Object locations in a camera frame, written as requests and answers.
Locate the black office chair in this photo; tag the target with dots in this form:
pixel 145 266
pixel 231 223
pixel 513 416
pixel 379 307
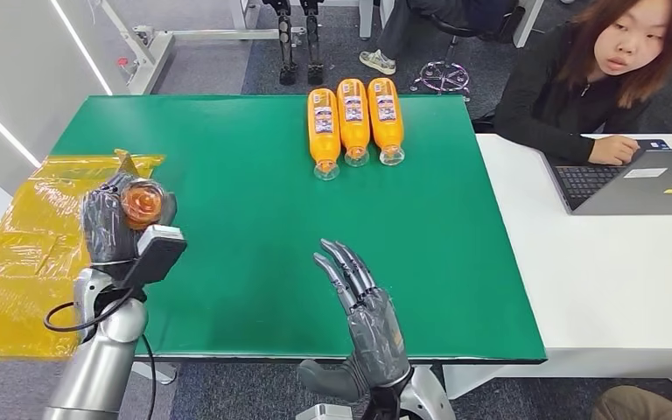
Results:
pixel 444 76

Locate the grey laptop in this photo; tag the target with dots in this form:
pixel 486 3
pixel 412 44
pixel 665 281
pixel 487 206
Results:
pixel 643 191

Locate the person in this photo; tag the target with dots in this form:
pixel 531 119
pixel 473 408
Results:
pixel 397 29
pixel 637 406
pixel 544 98

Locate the yellow plastic sheet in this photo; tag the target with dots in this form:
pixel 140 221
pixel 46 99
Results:
pixel 23 243

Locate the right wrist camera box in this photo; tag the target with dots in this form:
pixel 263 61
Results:
pixel 324 413

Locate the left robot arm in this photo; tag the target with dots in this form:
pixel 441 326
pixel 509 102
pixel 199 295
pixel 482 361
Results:
pixel 95 371

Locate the white desk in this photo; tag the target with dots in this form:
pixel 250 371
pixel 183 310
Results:
pixel 602 278

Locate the green table mat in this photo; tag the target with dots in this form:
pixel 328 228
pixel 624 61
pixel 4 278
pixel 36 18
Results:
pixel 243 203

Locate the background humanoid robot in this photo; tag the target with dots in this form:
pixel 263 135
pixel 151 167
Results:
pixel 314 74

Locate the orange juice bottle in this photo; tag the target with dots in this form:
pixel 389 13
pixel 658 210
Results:
pixel 353 122
pixel 324 133
pixel 386 119
pixel 142 203

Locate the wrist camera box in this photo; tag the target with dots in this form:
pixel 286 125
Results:
pixel 324 413
pixel 156 258

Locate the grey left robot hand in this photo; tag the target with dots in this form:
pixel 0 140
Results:
pixel 104 232

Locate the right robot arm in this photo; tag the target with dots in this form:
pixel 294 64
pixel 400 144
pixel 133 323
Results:
pixel 429 400

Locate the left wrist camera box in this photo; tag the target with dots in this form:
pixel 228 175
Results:
pixel 156 258

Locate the white metal frame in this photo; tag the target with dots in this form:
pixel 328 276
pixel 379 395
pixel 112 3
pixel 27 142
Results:
pixel 150 64

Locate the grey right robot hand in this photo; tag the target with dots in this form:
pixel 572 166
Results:
pixel 376 336

